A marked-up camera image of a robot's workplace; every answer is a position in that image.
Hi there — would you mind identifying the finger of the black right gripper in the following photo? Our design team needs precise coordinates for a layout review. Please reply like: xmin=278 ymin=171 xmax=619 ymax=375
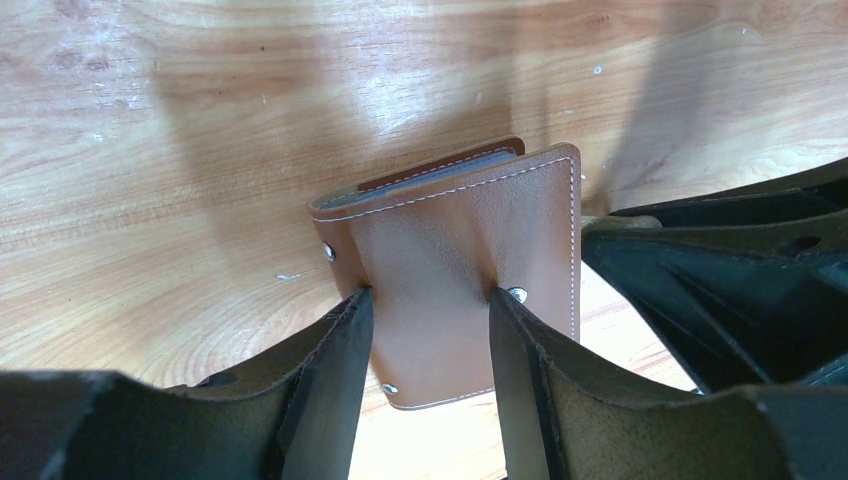
xmin=582 ymin=160 xmax=847 ymax=393

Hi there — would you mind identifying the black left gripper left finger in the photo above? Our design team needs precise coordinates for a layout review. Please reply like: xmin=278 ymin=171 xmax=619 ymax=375
xmin=1 ymin=288 xmax=373 ymax=479

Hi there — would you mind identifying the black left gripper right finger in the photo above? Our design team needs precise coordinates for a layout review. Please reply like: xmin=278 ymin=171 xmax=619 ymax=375
xmin=489 ymin=288 xmax=847 ymax=479

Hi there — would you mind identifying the brown leather card holder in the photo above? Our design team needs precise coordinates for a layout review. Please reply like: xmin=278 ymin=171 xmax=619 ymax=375
xmin=309 ymin=136 xmax=581 ymax=410

